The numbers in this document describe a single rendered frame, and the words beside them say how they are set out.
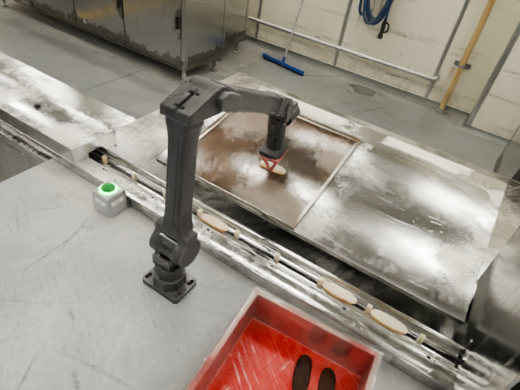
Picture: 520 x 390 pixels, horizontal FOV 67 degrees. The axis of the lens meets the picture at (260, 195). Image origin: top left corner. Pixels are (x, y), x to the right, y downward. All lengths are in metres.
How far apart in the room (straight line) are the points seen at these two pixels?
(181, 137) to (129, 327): 0.48
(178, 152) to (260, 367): 0.52
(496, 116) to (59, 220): 3.88
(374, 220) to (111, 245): 0.78
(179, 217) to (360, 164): 0.74
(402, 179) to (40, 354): 1.15
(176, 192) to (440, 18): 3.94
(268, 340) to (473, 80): 3.94
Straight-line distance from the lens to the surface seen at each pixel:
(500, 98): 4.33
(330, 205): 1.26
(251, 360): 0.98
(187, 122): 0.76
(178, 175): 0.84
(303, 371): 0.98
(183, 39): 3.85
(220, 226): 1.19
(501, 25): 4.49
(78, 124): 1.54
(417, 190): 1.40
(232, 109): 0.84
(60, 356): 1.02
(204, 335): 1.01
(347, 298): 1.09
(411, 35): 4.62
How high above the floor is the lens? 1.69
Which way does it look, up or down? 39 degrees down
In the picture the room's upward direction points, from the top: 10 degrees clockwise
